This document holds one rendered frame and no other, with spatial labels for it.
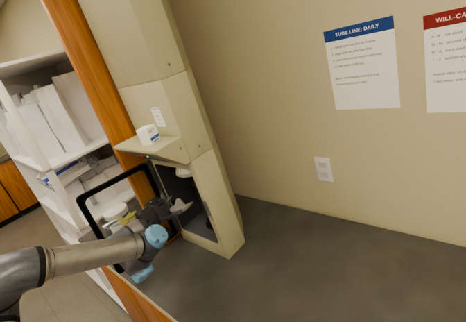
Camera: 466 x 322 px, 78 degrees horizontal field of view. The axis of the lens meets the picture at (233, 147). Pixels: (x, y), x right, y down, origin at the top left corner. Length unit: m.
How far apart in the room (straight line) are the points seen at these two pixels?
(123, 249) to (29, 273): 0.23
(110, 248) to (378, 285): 0.82
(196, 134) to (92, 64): 0.51
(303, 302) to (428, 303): 0.35
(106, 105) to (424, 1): 1.12
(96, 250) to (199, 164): 0.43
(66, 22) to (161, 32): 0.41
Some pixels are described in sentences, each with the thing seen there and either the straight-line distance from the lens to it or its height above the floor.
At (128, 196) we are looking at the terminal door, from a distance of 1.32.
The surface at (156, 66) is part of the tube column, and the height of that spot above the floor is 1.75.
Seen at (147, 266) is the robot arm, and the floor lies 1.17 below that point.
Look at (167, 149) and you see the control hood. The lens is 0.99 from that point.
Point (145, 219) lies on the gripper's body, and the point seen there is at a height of 1.25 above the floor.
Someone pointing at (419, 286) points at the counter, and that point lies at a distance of 1.12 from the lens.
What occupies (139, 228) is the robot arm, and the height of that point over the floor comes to 1.25.
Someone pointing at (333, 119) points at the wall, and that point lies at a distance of 1.15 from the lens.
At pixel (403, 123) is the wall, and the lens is 1.08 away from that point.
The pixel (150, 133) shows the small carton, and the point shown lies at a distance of 1.05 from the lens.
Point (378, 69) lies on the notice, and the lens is 1.03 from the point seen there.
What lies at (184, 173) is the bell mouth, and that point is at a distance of 1.18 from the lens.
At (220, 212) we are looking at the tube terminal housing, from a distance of 1.19.
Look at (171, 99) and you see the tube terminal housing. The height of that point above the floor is 1.64.
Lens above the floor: 1.79
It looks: 21 degrees down
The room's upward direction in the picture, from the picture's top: 18 degrees counter-clockwise
